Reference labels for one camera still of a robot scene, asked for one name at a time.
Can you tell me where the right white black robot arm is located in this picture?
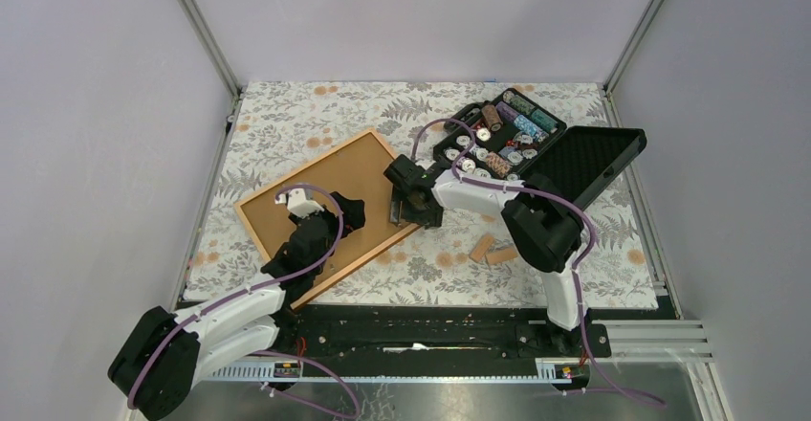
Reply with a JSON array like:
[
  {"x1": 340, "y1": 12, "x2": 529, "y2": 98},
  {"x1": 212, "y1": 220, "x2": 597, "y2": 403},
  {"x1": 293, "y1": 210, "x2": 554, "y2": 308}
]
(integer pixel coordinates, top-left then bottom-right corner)
[{"x1": 384, "y1": 155, "x2": 596, "y2": 356}]

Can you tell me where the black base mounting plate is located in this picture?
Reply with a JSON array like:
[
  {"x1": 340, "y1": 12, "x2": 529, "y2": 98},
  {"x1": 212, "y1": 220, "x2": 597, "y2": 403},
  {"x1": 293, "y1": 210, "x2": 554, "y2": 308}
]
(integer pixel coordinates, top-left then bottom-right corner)
[{"x1": 270, "y1": 305, "x2": 585, "y2": 378}]

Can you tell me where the black poker chip case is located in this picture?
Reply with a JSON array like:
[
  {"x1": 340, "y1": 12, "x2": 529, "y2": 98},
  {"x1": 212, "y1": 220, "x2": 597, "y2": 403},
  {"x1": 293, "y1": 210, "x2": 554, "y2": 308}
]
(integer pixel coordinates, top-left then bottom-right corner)
[{"x1": 432, "y1": 89, "x2": 647, "y2": 210}]

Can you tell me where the small wooden block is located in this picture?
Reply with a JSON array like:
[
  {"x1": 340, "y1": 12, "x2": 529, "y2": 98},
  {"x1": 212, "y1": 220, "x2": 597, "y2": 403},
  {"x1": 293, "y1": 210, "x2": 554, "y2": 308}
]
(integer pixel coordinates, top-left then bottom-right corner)
[
  {"x1": 485, "y1": 247, "x2": 519, "y2": 265},
  {"x1": 469, "y1": 233, "x2": 495, "y2": 263}
]

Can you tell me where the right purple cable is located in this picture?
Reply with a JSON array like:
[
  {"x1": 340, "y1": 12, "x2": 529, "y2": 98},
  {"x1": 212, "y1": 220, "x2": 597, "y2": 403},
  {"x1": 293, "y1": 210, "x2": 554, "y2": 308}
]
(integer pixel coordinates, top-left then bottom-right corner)
[{"x1": 410, "y1": 118, "x2": 667, "y2": 410}]

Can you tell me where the floral patterned table mat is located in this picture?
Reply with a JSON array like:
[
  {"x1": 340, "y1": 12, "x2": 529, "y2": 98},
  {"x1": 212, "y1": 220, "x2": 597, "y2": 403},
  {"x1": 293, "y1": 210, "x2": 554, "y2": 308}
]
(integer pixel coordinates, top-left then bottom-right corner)
[{"x1": 182, "y1": 81, "x2": 658, "y2": 309}]

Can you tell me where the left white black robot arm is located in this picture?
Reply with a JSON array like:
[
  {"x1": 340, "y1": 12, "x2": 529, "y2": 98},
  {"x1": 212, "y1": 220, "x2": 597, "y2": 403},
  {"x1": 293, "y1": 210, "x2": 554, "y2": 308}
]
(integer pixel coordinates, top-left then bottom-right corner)
[{"x1": 107, "y1": 184, "x2": 365, "y2": 420}]

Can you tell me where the aluminium rail frame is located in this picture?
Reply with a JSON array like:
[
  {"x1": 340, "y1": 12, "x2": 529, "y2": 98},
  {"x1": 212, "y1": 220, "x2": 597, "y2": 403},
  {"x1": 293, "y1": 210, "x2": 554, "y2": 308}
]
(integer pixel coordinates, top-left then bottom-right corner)
[{"x1": 202, "y1": 320, "x2": 732, "y2": 420}]

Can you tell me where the wooden picture frame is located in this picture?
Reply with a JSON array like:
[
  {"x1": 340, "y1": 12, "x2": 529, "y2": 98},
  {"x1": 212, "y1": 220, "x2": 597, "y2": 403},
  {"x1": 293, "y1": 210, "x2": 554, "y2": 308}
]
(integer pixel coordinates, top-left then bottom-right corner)
[{"x1": 233, "y1": 127, "x2": 425, "y2": 311}]

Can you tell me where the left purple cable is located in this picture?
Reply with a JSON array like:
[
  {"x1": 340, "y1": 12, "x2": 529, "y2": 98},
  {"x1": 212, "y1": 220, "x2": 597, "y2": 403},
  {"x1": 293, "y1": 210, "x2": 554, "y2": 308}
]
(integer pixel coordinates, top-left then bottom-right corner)
[{"x1": 126, "y1": 183, "x2": 362, "y2": 421}]

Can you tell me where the purple cable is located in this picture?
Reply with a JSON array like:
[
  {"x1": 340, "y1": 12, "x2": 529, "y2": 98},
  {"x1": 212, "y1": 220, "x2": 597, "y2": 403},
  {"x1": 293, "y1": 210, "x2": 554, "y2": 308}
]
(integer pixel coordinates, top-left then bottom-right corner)
[
  {"x1": 410, "y1": 118, "x2": 667, "y2": 410},
  {"x1": 126, "y1": 183, "x2": 362, "y2": 421}
]

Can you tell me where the brown cardboard backing board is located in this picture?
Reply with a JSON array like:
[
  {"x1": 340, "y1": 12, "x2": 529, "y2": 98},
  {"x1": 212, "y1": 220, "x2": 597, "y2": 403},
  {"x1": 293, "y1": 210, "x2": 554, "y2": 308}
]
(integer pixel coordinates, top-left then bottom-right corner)
[{"x1": 241, "y1": 134, "x2": 416, "y2": 304}]

